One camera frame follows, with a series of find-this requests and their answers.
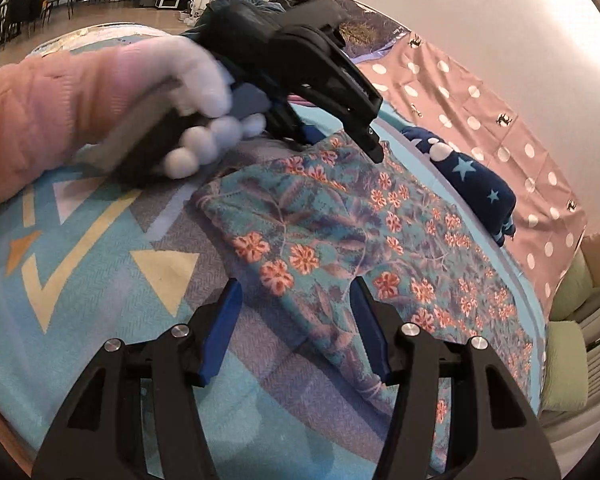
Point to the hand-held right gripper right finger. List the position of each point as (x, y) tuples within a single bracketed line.
[(367, 332)]

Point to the small green pillow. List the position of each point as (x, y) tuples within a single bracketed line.
[(575, 290)]

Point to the green chair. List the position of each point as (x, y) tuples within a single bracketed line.
[(57, 2)]

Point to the navy star-print folded cloth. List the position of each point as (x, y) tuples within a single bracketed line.
[(480, 185)]

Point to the dark purple printed cloth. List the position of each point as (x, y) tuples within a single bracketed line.
[(375, 25)]

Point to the teal floral garment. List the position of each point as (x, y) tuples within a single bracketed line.
[(355, 220)]

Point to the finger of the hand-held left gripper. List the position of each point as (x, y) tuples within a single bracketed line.
[(340, 85), (307, 135)]

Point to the pink polka dot sheet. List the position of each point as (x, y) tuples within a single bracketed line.
[(505, 110)]

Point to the large green pillow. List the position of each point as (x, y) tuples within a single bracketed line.
[(565, 365)]

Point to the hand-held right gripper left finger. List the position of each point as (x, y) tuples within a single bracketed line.
[(222, 322)]

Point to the person's left forearm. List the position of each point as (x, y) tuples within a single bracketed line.
[(35, 120)]

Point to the person's left hand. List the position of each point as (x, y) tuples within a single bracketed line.
[(195, 70)]

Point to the black chair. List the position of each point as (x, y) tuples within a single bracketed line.
[(10, 20)]

